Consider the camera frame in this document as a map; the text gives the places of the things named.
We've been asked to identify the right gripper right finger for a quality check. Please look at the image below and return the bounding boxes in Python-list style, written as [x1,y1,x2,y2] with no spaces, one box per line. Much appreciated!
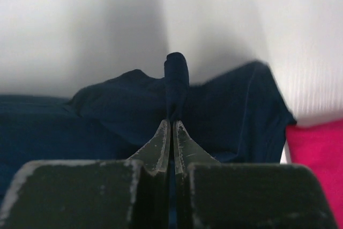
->
[173,121,338,228]

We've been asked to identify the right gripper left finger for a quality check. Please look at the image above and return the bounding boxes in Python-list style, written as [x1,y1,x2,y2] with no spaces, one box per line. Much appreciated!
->
[1,120,171,228]

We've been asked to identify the navy blue t-shirt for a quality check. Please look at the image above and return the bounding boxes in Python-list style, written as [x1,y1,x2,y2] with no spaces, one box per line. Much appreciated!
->
[1,53,296,195]

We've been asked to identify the folded magenta t-shirt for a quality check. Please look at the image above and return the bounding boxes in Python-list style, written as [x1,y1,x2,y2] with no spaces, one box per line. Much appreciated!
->
[286,120,342,228]

